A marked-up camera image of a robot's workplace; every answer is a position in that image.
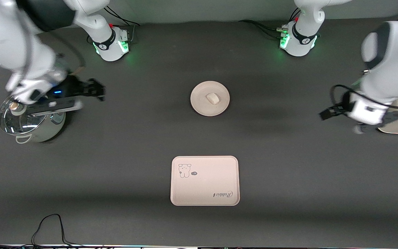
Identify round beige plate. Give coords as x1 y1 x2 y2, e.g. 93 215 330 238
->
190 81 230 117

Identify beige rectangular rabbit tray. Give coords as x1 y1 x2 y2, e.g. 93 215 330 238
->
170 156 240 206

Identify glass pot lid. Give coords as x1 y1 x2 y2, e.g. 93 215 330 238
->
0 95 49 136

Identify pale green electric cooker pot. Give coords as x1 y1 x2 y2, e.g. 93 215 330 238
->
0 94 66 144

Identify dark grey table mat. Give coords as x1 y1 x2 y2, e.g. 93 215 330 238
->
0 16 398 248

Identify right arm base black cables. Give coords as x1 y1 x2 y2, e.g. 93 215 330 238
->
104 6 141 44

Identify arm base black cables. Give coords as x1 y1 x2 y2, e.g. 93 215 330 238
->
104 6 141 44
238 7 301 39

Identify left arm base black cables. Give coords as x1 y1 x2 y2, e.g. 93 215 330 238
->
238 7 301 39

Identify black looped cable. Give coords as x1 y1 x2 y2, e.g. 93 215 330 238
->
31 213 84 248

